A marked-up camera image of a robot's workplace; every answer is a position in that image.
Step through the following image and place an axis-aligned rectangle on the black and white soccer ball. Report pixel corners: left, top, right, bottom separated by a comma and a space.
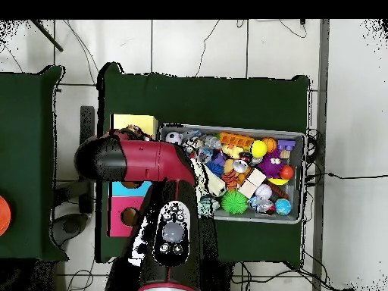
164, 130, 185, 146

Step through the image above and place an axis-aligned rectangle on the light blue cloth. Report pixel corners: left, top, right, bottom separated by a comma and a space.
198, 194, 221, 217

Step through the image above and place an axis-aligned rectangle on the blue globe ball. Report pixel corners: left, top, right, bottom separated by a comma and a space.
274, 198, 293, 216

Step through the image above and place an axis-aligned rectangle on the cream knitted cloth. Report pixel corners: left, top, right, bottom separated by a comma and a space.
193, 158, 227, 198

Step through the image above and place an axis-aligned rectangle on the large orange ball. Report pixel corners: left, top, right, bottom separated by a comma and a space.
0, 195, 12, 237

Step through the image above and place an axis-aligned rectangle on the red orange ball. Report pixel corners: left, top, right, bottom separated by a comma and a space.
279, 164, 296, 180

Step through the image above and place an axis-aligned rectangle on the dark green table cloth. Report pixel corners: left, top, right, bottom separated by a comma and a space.
95, 61, 311, 268
0, 64, 69, 262

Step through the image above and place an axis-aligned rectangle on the dark grey stand base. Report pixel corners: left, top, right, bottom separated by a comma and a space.
50, 212, 89, 247

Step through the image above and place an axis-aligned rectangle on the white toy baseball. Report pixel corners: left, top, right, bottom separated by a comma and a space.
255, 183, 273, 200

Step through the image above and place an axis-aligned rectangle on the black cable with plug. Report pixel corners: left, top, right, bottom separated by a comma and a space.
324, 171, 388, 180

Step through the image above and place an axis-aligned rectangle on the yellow smooth ball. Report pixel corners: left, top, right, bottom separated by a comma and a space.
249, 139, 268, 159

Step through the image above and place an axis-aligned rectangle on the orange toy basketball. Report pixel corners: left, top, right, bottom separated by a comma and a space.
261, 136, 278, 153

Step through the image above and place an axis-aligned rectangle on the purple furry monster toy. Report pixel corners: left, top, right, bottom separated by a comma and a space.
258, 149, 286, 180

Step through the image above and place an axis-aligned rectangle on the wooden box with three holes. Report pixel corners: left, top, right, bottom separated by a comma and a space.
106, 113, 159, 238

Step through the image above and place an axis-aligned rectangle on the colourful knotted rag toy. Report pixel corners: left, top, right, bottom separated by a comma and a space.
119, 124, 152, 142

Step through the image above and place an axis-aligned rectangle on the black rod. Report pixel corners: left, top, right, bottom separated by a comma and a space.
30, 19, 64, 52

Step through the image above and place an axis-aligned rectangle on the black upright panel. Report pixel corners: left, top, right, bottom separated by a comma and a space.
79, 105, 95, 214

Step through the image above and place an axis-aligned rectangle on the silver mesh bin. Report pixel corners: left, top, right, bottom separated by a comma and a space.
158, 123, 307, 225

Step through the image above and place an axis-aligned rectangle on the green spiky rubber ball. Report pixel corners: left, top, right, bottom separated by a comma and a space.
220, 189, 249, 215

